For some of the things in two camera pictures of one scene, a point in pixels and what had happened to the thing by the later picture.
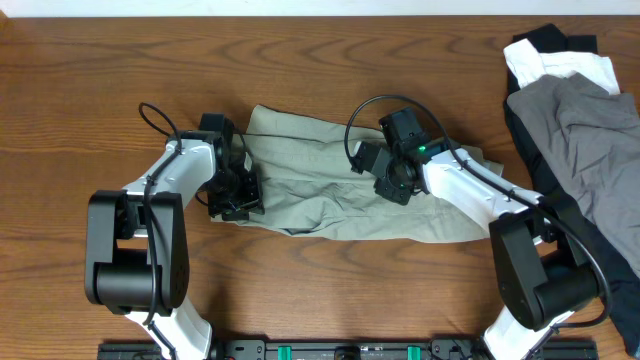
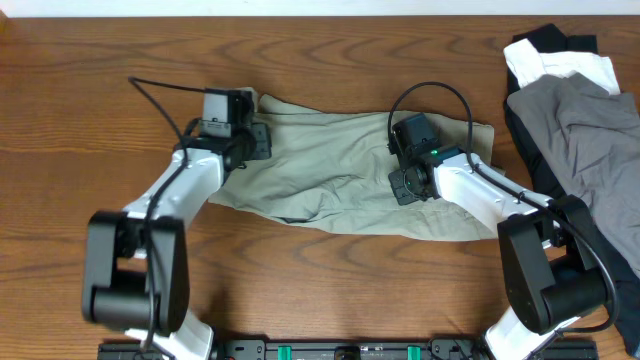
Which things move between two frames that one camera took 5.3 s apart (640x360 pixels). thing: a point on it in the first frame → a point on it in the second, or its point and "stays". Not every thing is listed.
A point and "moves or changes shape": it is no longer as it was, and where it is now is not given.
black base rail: [345, 349] stays
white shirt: [528, 64] stays
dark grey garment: [592, 139] stays
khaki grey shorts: [308, 185] moves or changes shape
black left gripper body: [238, 201] → [261, 141]
